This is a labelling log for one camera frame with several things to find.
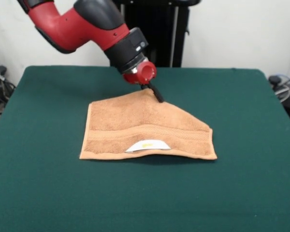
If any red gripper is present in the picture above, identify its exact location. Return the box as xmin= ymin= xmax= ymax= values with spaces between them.
xmin=122 ymin=61 xmax=165 ymax=103

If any orange terry towel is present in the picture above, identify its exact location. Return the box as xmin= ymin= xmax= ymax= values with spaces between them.
xmin=79 ymin=88 xmax=218 ymax=161

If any dark green table cloth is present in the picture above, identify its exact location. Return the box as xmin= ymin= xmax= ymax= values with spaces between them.
xmin=0 ymin=65 xmax=290 ymax=232

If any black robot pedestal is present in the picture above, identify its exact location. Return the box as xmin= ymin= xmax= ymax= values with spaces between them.
xmin=111 ymin=0 xmax=203 ymax=68

